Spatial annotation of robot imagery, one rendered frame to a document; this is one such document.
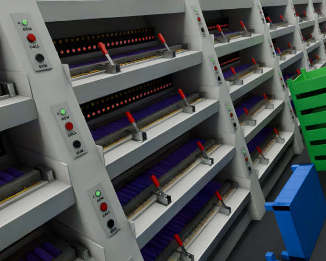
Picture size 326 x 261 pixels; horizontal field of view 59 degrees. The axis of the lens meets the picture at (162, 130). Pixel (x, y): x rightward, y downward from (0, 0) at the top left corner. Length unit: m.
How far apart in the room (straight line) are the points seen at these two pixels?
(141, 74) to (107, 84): 0.14
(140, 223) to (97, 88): 0.37
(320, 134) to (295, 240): 0.67
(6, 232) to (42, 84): 0.29
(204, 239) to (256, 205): 0.36
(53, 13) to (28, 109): 0.24
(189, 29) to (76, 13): 0.51
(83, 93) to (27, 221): 0.30
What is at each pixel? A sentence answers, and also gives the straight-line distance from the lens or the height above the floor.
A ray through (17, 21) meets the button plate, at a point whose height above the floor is 0.89.
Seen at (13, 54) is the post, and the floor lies 0.82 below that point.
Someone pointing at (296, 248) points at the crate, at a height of 0.05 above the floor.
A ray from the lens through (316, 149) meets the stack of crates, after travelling 1.59.
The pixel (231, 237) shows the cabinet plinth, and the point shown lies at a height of 0.04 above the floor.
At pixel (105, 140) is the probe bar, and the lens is 0.79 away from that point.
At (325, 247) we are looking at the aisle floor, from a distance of 1.13.
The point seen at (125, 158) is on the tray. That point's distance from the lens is 0.75.
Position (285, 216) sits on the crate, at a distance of 0.99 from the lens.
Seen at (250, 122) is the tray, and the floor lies 0.36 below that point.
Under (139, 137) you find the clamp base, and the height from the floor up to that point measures 0.55.
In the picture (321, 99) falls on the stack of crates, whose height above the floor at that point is 0.35.
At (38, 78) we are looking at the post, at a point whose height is 0.77.
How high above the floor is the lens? 0.66
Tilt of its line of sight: 8 degrees down
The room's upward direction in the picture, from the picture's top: 21 degrees counter-clockwise
